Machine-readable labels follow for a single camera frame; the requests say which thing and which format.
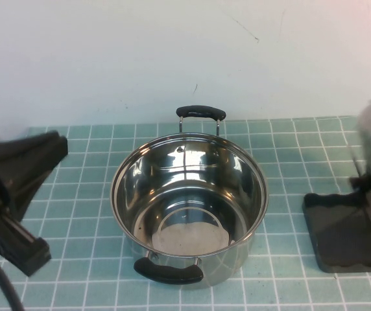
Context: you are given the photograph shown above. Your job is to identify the stainless steel pot black handles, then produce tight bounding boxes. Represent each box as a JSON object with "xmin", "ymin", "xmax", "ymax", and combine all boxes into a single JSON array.
[{"xmin": 110, "ymin": 105, "xmax": 269, "ymax": 290}]

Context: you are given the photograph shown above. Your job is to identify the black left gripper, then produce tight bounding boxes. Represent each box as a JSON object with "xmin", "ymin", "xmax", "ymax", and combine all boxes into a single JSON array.
[{"xmin": 0, "ymin": 130, "xmax": 69, "ymax": 277}]

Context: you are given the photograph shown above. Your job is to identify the thick black camera cable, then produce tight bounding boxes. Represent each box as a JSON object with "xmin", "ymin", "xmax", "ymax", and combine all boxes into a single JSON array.
[{"xmin": 0, "ymin": 242, "xmax": 25, "ymax": 311}]

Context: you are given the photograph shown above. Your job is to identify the black lid rack metal wire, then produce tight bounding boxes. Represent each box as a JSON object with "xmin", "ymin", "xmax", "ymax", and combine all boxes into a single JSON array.
[{"xmin": 303, "ymin": 142, "xmax": 371, "ymax": 275}]

